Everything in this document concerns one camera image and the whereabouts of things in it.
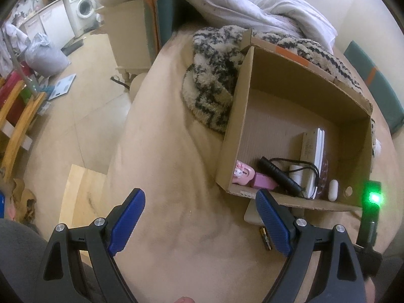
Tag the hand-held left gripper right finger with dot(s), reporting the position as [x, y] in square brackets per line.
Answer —
[273, 221]

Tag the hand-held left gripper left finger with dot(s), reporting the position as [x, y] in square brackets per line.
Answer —
[126, 221]

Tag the gold battery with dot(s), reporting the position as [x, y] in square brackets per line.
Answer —
[266, 238]

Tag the small white capsule case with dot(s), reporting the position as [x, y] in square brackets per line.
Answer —
[333, 191]

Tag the brown cardboard box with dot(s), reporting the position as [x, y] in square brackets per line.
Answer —
[274, 113]

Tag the person's right forearm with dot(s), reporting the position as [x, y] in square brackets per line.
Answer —
[370, 292]

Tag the white power adapter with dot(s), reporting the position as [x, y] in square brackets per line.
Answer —
[251, 214]

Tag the small pink box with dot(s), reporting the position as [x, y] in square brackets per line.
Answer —
[262, 181]

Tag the pink cat toy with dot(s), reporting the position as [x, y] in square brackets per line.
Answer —
[243, 173]

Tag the person's grey trouser leg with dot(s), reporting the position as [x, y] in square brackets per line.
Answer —
[19, 258]

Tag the teal cushion orange stripe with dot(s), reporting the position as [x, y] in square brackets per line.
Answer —
[164, 12]
[378, 82]

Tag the wooden chair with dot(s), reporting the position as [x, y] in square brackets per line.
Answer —
[19, 126]

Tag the grey bathroom scale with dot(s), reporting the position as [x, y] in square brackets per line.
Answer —
[61, 86]

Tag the black and cream fluffy blanket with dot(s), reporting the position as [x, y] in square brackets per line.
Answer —
[211, 85]

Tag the red storage box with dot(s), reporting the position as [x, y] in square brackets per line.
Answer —
[9, 90]

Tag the cream wooden cabinet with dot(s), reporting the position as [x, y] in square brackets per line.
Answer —
[126, 38]

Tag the grey plastic bag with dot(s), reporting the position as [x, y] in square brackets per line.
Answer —
[44, 56]

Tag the white kitchen cabinets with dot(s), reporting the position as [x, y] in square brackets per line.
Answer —
[53, 22]

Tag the white hanging cloth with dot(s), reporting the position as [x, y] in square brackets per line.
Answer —
[14, 38]

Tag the white washing machine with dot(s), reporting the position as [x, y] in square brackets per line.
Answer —
[83, 6]

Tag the white duvet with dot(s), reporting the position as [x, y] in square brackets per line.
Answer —
[252, 0]

